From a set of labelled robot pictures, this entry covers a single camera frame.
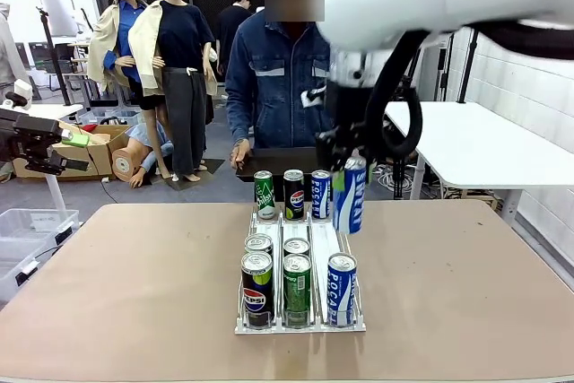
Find person in denim jacket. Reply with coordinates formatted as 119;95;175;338
223;0;336;151

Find blue Pocari Sweat can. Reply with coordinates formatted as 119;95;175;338
326;252;359;328
310;169;335;220
332;154;367;235

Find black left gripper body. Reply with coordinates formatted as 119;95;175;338
0;109;63;164

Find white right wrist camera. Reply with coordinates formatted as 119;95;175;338
300;85;329;109

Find person's right forearm denim sleeve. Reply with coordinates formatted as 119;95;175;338
225;100;257;145

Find mannequin navy shirt grey trousers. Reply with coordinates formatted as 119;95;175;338
128;0;220;182

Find person's right hand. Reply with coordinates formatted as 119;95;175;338
230;137;252;172

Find clear plastic storage bin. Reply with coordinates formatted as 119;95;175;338
0;237;50;303
0;207;81;248
78;107;144;127

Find green Chilsung cider can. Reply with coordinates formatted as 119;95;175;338
283;237;311;259
253;170;276;221
283;253;313;329

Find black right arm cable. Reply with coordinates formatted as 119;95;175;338
363;19;574;158

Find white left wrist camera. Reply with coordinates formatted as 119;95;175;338
13;79;33;109

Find black light stand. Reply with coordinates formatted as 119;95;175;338
457;28;482;104

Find black serving tray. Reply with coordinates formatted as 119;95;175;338
235;146;335;184

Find brown cardboard box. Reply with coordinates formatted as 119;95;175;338
13;120;132;180

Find mannequin black hat beige coat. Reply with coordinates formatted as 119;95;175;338
87;0;150;111

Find black tripod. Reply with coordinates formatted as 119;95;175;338
36;6;73;107

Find white board panel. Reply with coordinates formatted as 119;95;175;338
38;0;78;38

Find person in black jacket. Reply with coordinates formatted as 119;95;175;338
217;0;257;80

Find mannequin grey hoodie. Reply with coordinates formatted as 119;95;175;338
0;2;29;93

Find white can dispenser rack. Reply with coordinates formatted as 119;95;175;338
234;203;367;335

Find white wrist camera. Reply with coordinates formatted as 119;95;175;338
13;79;33;109
300;85;329;109

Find black Pepsi can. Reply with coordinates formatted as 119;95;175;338
244;233;274;261
240;250;275;329
283;169;306;222

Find lying mannequin light blue shirt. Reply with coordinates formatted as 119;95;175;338
111;122;175;190

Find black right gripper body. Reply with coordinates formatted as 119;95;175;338
326;83;376;133

